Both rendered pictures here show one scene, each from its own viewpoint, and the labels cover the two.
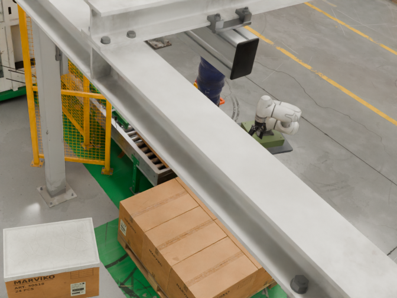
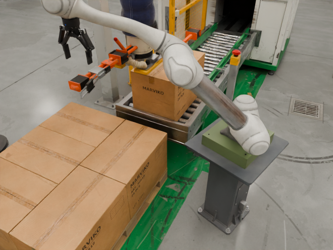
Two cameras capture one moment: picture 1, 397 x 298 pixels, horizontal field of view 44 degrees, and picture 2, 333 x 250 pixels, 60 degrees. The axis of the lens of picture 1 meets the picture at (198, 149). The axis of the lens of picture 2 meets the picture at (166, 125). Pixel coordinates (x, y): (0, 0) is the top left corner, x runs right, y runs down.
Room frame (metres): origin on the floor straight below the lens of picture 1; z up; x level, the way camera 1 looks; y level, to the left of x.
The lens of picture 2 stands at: (3.04, -1.80, 2.03)
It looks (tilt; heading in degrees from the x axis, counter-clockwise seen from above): 38 degrees down; 71
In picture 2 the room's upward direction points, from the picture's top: straight up
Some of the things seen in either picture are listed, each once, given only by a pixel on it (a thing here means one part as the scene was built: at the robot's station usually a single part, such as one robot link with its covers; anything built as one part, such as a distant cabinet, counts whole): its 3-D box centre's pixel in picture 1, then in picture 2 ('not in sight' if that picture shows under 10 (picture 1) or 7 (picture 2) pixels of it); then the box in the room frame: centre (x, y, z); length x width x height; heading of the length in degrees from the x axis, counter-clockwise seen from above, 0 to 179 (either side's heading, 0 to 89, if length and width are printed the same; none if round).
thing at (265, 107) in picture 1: (266, 106); not in sight; (3.05, -0.43, 1.75); 0.13 x 0.11 x 0.16; 77
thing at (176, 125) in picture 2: (186, 162); (150, 117); (3.54, 0.08, 0.58); 0.70 x 0.03 x 0.06; 134
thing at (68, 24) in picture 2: (259, 124); (72, 26); (3.06, -0.42, 1.56); 0.08 x 0.07 x 0.09; 135
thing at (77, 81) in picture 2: not in sight; (80, 83); (3.04, -0.41, 1.27); 0.08 x 0.07 x 0.05; 45
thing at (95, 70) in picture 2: not in sight; (96, 73); (3.14, -0.32, 1.26); 0.07 x 0.07 x 0.04; 45
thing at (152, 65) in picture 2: not in sight; (152, 59); (3.54, -0.06, 1.17); 0.34 x 0.10 x 0.05; 45
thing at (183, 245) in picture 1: (201, 239); (73, 178); (2.85, -0.18, 0.34); 1.20 x 1.00 x 0.40; 44
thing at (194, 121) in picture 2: not in sight; (229, 74); (4.61, 0.67, 0.50); 2.31 x 0.05 x 0.19; 44
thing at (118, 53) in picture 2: not in sight; (118, 56); (3.29, -0.17, 1.27); 0.10 x 0.08 x 0.06; 135
